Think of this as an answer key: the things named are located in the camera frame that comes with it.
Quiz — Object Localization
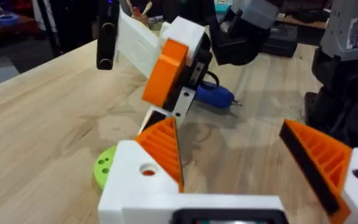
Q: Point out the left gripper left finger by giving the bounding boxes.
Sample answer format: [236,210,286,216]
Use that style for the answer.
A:
[98,117,185,224]

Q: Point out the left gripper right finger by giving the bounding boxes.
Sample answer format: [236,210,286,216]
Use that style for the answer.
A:
[279,119,358,224]

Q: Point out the blue electric screwdriver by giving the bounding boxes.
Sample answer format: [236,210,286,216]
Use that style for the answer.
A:
[194,80,244,110]

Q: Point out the green disc with holes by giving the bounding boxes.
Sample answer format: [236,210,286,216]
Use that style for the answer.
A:
[93,144,118,190]

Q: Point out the right wrist flat plate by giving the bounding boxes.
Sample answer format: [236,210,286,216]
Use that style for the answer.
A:
[115,8,162,79]

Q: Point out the wooden sticks bundle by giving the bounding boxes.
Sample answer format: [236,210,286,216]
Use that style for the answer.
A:
[125,0,154,24]

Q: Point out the teal box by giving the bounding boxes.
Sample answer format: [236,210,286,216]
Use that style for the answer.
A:
[214,0,234,13]

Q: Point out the black case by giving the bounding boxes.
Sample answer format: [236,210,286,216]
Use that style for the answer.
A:
[260,23,300,58]

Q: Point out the blue tape roll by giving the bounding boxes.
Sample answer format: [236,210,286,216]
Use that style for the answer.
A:
[0,13,21,27]

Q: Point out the black cable loop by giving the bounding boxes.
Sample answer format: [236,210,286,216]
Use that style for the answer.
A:
[204,70,221,91]

